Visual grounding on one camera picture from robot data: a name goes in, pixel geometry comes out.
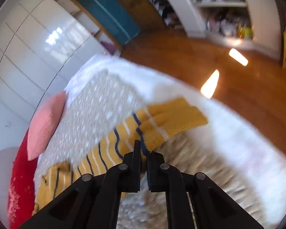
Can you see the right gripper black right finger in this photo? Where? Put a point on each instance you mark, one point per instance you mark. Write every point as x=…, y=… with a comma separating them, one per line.
x=194, y=201

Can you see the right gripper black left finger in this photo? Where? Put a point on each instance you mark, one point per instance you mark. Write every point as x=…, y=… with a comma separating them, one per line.
x=92, y=201

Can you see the yellow striped knit sweater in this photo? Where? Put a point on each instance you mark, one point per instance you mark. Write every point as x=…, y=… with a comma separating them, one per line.
x=153, y=125

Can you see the red floral long pillow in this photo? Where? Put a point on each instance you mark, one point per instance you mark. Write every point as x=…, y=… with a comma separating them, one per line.
x=21, y=200

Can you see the white fleece blanket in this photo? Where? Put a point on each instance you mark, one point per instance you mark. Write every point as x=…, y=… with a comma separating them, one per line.
x=241, y=146

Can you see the beige heart-patterned quilt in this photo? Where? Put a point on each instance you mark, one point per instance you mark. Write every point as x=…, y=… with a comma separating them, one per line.
x=106, y=101

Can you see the pink knit pillow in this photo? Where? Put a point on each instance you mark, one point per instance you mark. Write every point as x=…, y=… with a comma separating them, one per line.
x=44, y=124

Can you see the white bed headboard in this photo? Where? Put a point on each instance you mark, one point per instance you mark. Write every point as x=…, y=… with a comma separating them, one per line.
x=7, y=156

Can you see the white glossy wardrobe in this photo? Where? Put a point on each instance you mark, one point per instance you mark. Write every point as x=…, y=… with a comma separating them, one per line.
x=45, y=47

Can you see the brown wooden door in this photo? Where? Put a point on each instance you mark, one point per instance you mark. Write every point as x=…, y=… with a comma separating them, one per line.
x=144, y=14

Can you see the white shelf unit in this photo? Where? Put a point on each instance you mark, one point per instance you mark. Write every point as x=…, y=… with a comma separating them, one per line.
x=240, y=24

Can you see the teal door curtain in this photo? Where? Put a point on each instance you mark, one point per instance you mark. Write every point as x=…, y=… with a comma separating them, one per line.
x=114, y=18

